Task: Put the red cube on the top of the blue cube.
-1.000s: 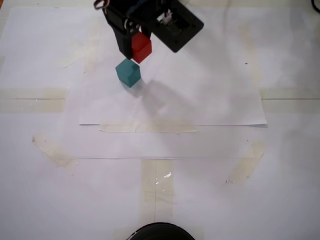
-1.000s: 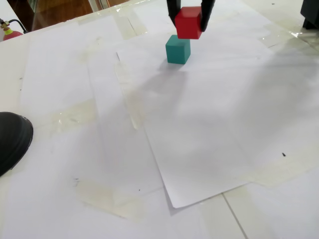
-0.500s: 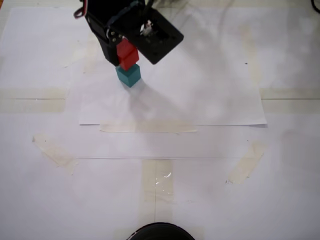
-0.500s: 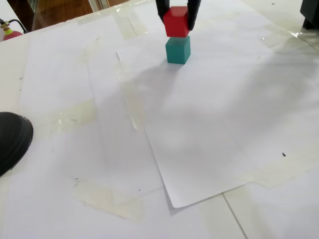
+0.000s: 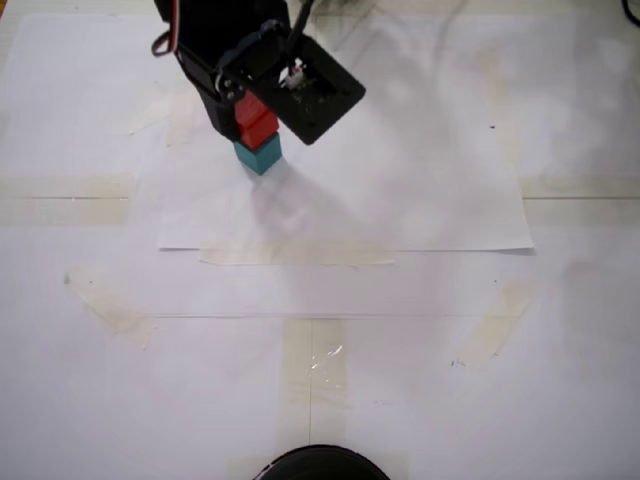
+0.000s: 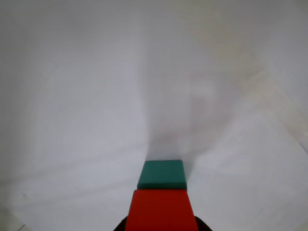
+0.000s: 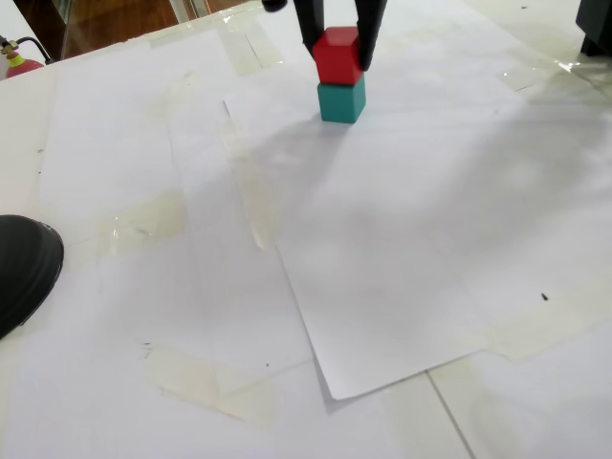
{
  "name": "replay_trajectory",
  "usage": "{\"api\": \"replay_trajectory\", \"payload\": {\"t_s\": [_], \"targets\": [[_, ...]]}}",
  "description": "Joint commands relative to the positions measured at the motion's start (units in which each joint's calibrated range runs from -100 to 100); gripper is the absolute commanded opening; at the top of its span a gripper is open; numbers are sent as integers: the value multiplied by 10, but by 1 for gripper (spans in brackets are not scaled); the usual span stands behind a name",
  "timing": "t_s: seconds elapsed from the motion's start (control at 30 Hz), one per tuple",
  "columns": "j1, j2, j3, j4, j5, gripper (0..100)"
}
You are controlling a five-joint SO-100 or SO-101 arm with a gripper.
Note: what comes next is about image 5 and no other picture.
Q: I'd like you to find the red white black servo wire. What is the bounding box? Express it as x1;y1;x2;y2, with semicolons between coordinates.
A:
151;0;184;57

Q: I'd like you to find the small white paper sheet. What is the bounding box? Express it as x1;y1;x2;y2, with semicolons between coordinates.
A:
157;0;536;256

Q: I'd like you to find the black camera cable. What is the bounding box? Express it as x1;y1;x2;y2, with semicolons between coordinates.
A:
285;0;317;76

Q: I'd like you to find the clear shiny tape strip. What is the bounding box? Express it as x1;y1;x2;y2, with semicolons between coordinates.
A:
281;318;350;410

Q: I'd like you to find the red cube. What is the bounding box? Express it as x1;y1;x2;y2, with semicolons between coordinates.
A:
234;91;280;151

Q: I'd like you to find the teal blue cube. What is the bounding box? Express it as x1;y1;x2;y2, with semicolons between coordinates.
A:
232;133;283;177

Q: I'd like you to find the large white paper sheet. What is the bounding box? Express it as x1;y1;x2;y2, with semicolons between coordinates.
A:
9;13;639;319
0;312;640;480

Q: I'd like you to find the black round stand base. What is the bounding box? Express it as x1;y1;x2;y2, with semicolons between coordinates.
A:
252;443;392;480

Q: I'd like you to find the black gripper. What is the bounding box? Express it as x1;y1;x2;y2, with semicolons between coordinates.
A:
174;20;292;145

